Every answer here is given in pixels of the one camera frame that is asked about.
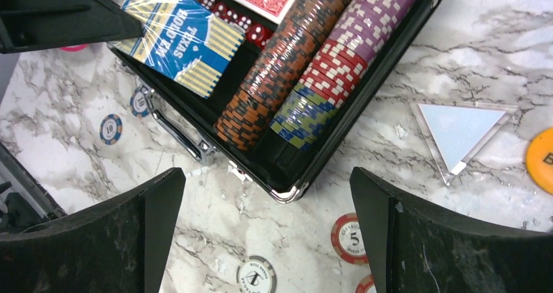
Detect red dice in case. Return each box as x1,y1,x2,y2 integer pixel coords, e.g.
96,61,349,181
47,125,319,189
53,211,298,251
200,0,274,49

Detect clear plastic triangle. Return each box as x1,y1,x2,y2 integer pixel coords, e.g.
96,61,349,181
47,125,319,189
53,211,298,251
410,101,518,186

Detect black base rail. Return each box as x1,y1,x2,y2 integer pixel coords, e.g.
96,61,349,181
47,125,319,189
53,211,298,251
1,146,67,233

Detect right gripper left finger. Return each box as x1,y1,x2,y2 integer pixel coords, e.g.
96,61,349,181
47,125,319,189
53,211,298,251
1,168,186,292

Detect black poker case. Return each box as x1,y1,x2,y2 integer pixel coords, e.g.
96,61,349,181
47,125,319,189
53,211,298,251
110,0,441,203

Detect orange dealer button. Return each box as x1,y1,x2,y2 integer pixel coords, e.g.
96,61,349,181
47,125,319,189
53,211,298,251
525,127,552,194

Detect blue playing card deck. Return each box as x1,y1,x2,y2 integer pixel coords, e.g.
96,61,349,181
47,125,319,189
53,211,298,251
111,0,245,99

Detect purple green chip stack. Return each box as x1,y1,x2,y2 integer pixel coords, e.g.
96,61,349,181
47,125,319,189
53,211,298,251
269,0,416,151

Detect grey poker chip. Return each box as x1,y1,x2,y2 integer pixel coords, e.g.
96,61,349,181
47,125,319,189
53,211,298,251
129,87,149,117

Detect red poker chip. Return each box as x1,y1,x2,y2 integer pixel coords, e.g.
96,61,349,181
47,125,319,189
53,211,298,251
355,275,377,293
330,213,368,265

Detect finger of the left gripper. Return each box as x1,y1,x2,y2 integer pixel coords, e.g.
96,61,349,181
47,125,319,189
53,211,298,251
1,0,143,54

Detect blue white poker chip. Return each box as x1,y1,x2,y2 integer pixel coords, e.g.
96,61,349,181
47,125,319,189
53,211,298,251
99,114,123,145

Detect orange black chip stack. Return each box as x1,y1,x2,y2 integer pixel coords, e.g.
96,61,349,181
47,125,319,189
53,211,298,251
214,0,352,151

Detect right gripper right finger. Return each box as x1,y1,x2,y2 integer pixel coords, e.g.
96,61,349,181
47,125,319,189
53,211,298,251
350,167,552,292

